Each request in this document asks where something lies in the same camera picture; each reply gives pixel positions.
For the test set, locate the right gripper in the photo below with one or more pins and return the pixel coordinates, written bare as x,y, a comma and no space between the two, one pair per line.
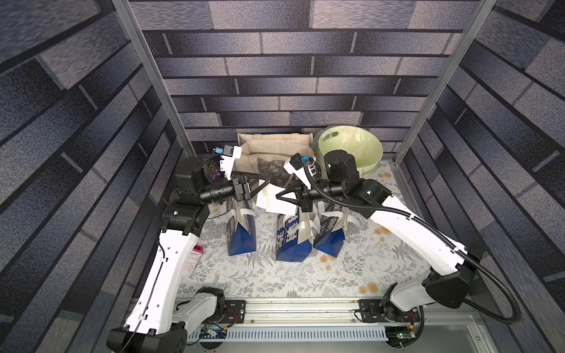
300,192

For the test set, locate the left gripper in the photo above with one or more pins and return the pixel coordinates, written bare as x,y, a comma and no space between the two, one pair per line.
243,183

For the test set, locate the blue white bag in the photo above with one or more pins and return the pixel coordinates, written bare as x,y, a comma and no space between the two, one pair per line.
294,237
241,230
333,221

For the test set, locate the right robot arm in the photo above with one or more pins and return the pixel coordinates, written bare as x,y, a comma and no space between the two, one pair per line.
338,182

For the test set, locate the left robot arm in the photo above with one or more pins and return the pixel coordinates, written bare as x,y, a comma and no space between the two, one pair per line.
156,324

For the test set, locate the beige canvas tote bag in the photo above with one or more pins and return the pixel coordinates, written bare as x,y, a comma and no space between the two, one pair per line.
266,155

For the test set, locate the purple snack packet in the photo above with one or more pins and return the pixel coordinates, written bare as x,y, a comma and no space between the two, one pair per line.
213,165

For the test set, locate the pink lidded cup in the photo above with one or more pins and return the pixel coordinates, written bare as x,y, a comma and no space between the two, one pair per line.
193,260

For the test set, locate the green lined trash bin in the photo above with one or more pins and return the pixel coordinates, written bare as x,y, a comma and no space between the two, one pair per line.
360,143

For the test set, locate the floral table mat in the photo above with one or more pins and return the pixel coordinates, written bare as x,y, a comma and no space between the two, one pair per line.
371,259

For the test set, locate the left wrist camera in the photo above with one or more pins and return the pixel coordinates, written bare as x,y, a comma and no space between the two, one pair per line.
229,154

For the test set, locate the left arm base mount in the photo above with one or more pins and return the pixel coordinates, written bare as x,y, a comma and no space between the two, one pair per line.
234,313

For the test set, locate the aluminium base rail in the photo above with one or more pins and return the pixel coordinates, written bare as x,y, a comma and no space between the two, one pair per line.
297,320

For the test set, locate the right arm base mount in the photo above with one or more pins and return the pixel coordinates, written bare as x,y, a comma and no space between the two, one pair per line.
373,311

